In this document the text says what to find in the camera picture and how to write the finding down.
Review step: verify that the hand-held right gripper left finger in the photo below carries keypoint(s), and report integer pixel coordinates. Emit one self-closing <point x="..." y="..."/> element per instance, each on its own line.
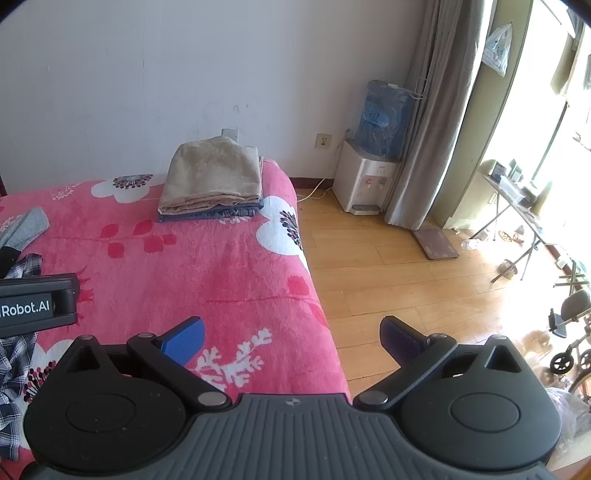
<point x="184" y="339"/>

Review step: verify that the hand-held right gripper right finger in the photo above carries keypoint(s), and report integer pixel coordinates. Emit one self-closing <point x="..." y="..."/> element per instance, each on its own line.
<point x="401" y="337"/>

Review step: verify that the beige pants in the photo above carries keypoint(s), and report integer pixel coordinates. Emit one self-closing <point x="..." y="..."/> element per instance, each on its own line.
<point x="212" y="175"/>

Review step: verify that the black cloth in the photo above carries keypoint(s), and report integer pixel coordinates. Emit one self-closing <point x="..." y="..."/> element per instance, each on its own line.
<point x="8" y="263"/>

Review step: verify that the black white plaid shirt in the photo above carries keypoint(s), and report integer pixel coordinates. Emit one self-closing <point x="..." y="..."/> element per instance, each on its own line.
<point x="11" y="369"/>

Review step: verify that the light grey cloth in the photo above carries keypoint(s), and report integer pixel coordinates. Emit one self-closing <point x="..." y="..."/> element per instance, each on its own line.
<point x="23" y="226"/>

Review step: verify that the pink floral blanket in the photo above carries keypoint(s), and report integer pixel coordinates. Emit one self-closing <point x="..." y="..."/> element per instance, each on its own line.
<point x="207" y="258"/>

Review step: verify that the brown floor board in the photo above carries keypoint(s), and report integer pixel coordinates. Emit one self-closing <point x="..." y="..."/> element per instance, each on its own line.
<point x="436" y="243"/>

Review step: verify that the folded blue jeans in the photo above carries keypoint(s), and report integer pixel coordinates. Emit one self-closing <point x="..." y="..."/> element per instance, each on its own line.
<point x="207" y="213"/>

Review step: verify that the white water dispenser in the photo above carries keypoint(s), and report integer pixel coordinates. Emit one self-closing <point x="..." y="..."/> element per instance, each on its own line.
<point x="364" y="184"/>

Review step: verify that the black wheelchair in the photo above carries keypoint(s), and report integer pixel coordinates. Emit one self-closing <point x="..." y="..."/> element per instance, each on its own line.
<point x="575" y="309"/>

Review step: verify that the folding table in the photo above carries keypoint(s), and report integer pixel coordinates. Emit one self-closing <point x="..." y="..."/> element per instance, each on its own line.
<point x="512" y="196"/>

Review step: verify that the clear plastic bag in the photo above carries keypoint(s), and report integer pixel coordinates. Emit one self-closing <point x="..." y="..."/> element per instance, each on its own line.
<point x="570" y="415"/>

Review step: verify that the grey-brown curtain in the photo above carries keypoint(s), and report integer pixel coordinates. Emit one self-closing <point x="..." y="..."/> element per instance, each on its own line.
<point x="443" y="115"/>

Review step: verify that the white plastic bag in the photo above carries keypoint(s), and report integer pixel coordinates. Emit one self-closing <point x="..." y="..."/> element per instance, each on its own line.
<point x="498" y="48"/>

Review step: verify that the white wall socket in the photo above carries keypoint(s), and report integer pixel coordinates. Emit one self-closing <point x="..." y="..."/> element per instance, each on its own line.
<point x="231" y="134"/>

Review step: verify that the beige wall socket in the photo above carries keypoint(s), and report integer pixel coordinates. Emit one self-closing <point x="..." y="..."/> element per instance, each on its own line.
<point x="322" y="141"/>

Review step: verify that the blue box by wall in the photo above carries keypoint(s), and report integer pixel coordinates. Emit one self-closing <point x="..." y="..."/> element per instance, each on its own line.
<point x="385" y="117"/>

